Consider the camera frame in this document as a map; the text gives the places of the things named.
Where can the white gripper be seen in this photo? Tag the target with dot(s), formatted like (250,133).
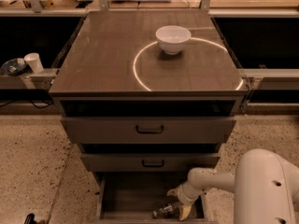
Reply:
(185,197)

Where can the clear plastic water bottle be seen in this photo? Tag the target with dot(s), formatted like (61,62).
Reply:
(167,210)

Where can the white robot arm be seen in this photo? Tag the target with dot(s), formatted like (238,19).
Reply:
(265,188)

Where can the open bottom drawer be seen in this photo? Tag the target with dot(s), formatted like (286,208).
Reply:
(132,197)

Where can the brown drawer cabinet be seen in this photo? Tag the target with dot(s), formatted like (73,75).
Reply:
(115,69)

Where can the dark object at bottom edge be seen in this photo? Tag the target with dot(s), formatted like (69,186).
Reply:
(30,219)

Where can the white ceramic bowl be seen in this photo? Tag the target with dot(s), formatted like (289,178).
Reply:
(172,39)

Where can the white paper cup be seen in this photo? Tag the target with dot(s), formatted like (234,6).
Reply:
(33,60)

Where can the dark blue plate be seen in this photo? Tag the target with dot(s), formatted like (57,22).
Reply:
(14,67)

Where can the middle drawer with handle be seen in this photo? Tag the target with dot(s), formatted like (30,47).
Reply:
(159,162)

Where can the drawer with handle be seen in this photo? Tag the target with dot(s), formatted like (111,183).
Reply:
(159,162)
(148,131)

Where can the top drawer with handle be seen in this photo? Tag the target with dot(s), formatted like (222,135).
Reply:
(148,131)

